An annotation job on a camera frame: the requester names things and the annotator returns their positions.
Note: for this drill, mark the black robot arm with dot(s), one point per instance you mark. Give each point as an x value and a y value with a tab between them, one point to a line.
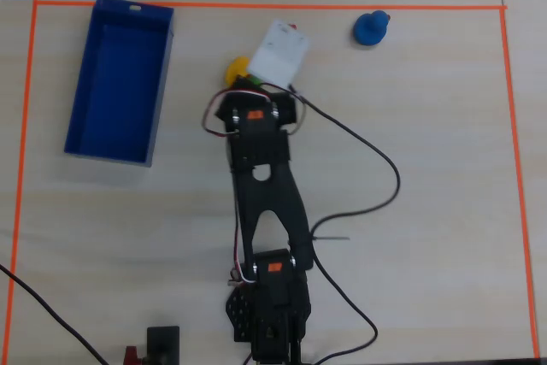
267	194

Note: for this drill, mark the yellow rubber duck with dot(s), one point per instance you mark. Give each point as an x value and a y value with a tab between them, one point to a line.
236	68

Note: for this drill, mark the blue rectangular plastic box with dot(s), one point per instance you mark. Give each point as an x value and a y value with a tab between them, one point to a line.
117	91

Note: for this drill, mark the blue rubber duck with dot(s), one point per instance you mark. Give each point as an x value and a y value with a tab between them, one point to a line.
368	31

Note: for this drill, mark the orange tape strip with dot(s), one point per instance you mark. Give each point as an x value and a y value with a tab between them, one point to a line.
299	6
517	177
19	177

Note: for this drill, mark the black table clamp plate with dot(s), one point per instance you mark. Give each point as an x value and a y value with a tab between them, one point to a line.
163	344

